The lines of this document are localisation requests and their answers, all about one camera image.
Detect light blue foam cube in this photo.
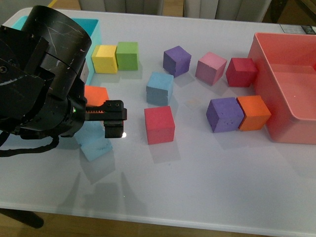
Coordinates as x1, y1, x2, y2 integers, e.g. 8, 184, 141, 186
74, 121, 113, 161

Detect orange foam cube right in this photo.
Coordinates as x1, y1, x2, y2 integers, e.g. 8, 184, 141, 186
237, 95, 271, 131

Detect label sticker on table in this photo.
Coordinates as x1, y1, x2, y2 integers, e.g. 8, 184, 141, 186
280, 24, 316, 35

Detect red foam cube centre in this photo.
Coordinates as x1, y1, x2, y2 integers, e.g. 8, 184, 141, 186
144, 106, 175, 145

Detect black table leg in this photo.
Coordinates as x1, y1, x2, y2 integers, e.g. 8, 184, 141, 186
0, 208, 44, 229

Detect purple foam cube near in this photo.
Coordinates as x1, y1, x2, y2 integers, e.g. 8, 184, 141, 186
206, 97, 244, 133

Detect purple foam cube far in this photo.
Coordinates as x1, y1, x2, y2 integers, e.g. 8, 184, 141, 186
163, 46, 192, 77

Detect orange foam cube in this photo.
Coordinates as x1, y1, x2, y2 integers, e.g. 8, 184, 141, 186
84, 85, 109, 106
237, 95, 271, 131

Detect yellow foam cube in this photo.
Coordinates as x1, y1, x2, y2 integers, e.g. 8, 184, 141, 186
91, 45, 118, 74

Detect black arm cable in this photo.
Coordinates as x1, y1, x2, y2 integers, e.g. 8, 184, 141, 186
0, 130, 60, 158

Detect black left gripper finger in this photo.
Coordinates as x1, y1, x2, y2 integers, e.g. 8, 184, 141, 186
103, 120, 123, 138

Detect orange foam cube left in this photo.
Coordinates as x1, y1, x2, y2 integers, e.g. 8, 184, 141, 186
84, 85, 109, 106

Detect purple foam cube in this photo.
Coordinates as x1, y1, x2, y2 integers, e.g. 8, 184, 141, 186
163, 46, 192, 77
206, 97, 244, 133

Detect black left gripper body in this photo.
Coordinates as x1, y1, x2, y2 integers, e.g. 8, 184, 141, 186
15, 97, 127, 139

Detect pink plastic bin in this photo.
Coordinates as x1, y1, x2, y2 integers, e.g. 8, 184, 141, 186
248, 33, 316, 144

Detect green foam cube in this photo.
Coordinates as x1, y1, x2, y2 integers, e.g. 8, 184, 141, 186
116, 41, 139, 71

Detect pink foam cube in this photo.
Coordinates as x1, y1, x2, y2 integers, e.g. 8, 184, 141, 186
195, 52, 227, 85

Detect dark red foam cube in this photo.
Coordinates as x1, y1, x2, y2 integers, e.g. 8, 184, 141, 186
226, 58, 258, 87

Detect teal plastic bin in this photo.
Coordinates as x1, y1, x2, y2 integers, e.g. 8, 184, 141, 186
12, 11, 101, 91

